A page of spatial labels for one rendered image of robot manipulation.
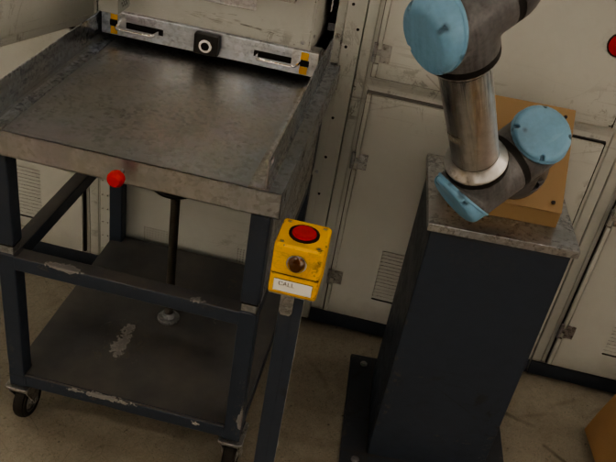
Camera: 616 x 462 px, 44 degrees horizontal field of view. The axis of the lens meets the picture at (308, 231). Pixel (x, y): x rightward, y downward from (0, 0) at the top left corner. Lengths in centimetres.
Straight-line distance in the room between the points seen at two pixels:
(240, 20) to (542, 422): 140
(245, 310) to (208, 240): 77
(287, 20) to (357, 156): 45
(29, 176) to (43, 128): 92
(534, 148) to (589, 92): 56
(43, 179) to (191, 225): 47
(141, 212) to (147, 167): 93
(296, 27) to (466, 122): 68
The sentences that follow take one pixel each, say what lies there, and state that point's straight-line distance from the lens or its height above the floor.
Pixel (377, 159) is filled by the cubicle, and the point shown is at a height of 62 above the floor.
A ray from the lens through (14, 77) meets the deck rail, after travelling 166.
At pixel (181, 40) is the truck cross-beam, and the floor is 89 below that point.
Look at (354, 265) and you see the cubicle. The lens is 228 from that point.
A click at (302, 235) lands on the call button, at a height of 91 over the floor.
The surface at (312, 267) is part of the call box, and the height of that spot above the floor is 87.
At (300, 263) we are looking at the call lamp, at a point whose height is 88.
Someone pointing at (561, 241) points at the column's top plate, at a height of 75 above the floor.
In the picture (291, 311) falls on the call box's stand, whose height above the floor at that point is 76.
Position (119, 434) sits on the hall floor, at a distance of 208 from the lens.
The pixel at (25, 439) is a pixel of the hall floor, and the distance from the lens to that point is 209.
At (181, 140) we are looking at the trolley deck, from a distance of 155.
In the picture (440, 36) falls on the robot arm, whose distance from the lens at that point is 111.
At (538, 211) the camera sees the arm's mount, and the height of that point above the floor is 78.
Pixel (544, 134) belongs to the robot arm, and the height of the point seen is 101.
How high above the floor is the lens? 158
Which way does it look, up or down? 34 degrees down
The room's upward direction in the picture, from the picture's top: 10 degrees clockwise
